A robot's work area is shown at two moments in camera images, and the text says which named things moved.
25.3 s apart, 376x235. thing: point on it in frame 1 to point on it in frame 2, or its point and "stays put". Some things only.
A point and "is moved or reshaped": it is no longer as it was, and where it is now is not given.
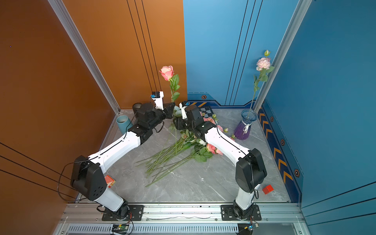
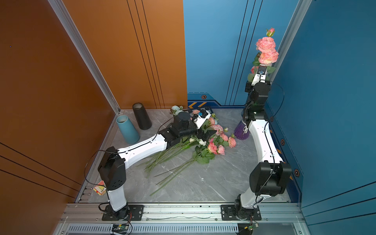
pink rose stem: (167, 72) to (251, 76)
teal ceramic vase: (123, 121) stays put
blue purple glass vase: (243, 129) stays put
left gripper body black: (159, 116) to (192, 130)
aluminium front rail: (87, 214) stays put
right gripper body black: (185, 124) to (250, 89)
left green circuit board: (120, 228) stays put
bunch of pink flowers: (188, 148) is moved or reshaped
